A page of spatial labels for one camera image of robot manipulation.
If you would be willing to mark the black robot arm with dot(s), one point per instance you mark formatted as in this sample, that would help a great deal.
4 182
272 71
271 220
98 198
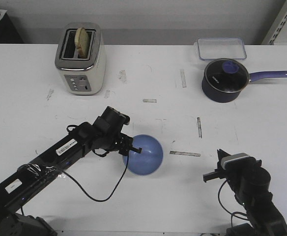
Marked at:
30 178
250 183

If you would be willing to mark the dark blue saucepan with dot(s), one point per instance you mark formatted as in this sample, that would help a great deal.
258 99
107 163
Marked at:
223 97

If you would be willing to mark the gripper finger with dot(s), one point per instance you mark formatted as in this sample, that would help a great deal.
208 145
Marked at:
136 150
222 155
219 167
125 145

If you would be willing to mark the black box at back left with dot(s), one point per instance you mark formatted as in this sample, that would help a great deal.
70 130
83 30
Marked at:
8 32

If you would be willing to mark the clear plastic food container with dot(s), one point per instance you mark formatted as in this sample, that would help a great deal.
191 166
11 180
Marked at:
218 47

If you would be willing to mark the cream and steel toaster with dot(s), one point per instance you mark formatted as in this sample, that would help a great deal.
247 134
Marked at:
81 76

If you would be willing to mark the white metal shelf upright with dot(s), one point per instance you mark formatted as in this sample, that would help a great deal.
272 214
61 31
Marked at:
277 33

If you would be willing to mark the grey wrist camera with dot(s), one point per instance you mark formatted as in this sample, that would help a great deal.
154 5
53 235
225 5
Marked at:
232 158
120 118

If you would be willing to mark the glass pot lid blue knob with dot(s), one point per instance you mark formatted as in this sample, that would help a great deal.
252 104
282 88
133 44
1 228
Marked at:
226 75

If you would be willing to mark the bread slice in toaster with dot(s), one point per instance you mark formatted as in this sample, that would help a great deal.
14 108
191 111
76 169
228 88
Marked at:
81 41

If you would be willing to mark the blue bowl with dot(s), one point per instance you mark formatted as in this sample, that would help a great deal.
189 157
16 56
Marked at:
150 158

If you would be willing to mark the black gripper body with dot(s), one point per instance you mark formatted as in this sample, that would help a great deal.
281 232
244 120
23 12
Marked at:
109 132
234 172

